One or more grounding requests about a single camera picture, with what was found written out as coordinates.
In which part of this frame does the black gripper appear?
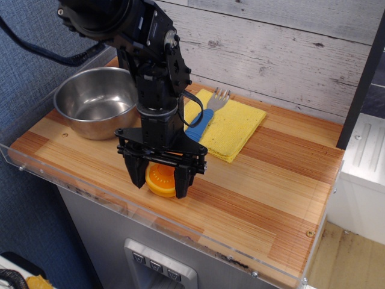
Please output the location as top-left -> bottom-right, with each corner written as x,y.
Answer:
114,113 -> 208,199

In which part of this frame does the orange toy vegetable slice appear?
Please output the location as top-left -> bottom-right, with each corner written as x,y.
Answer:
145,162 -> 176,197

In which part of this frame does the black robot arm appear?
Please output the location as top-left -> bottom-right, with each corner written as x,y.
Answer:
58,1 -> 208,198

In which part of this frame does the silver metal bowl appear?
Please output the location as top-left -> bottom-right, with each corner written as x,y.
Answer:
54,67 -> 139,140

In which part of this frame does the yellow folded cloth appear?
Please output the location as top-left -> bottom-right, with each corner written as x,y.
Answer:
199,100 -> 266,163

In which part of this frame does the silver toy fridge cabinet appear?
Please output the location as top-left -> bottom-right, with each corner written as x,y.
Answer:
56,183 -> 271,289

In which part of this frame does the grey dispenser button panel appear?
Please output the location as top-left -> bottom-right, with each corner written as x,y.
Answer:
124,238 -> 199,288

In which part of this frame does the clear acrylic table guard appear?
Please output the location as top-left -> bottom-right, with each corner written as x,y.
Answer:
2,139 -> 343,288

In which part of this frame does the black and yellow object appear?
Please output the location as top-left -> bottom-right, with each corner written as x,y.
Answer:
1,252 -> 55,288

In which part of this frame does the white side unit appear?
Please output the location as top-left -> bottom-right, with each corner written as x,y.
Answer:
327,113 -> 384,244

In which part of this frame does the blue handled metal fork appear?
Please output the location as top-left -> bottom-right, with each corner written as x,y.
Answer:
185,88 -> 230,142

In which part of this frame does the black left vertical post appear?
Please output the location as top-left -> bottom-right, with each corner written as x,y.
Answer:
117,47 -> 132,75

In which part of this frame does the black vertical post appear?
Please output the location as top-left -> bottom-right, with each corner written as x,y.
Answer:
117,47 -> 132,75
336,13 -> 384,150

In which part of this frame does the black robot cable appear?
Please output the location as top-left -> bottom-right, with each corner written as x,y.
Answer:
0,14 -> 106,67

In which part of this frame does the black right vertical post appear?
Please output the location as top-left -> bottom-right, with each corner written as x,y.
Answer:
336,13 -> 384,150

